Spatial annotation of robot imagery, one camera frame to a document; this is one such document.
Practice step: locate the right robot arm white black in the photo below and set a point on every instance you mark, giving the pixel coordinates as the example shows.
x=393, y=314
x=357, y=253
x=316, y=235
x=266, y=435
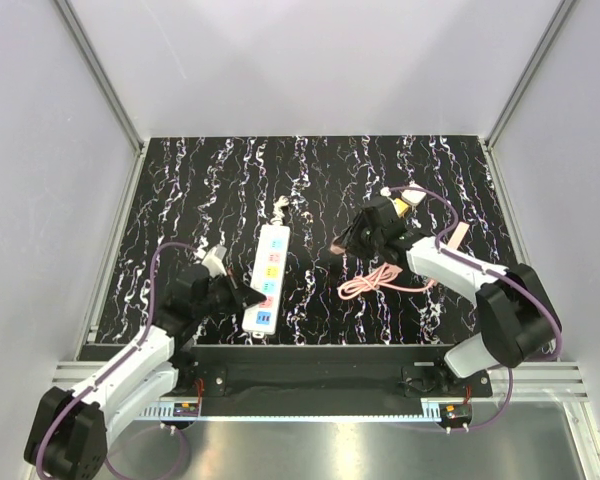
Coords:
x=516, y=318

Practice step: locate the left aluminium frame post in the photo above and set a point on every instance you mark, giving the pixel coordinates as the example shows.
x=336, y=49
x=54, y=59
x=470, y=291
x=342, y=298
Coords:
x=88, y=53

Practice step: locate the white square plug adapter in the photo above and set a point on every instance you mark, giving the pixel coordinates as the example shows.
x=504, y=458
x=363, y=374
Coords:
x=413, y=195

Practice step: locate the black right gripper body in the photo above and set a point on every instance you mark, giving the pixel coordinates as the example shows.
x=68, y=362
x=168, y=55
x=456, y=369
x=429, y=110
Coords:
x=360, y=241

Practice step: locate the pink plug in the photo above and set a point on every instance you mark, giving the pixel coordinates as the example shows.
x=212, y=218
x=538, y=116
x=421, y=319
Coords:
x=336, y=248

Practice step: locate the right aluminium frame post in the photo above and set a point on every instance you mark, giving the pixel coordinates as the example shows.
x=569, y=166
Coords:
x=539, y=54

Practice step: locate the white power strip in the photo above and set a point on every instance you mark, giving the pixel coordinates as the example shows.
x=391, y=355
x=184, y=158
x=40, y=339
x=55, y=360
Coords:
x=267, y=278

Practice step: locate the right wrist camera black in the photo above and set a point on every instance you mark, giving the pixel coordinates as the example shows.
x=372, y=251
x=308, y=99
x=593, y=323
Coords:
x=385, y=210

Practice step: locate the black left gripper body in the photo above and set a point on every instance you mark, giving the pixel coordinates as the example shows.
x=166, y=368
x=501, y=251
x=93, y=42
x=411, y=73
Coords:
x=222, y=296

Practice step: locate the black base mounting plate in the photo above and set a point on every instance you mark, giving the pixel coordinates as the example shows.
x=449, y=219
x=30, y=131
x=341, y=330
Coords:
x=321, y=381

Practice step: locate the yellow plug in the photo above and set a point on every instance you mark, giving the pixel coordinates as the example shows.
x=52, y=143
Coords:
x=401, y=208

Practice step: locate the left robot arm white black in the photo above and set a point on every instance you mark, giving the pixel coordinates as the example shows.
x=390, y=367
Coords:
x=73, y=428

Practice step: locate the aluminium frame post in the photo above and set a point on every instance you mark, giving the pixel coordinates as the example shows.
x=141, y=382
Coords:
x=539, y=54
x=88, y=53

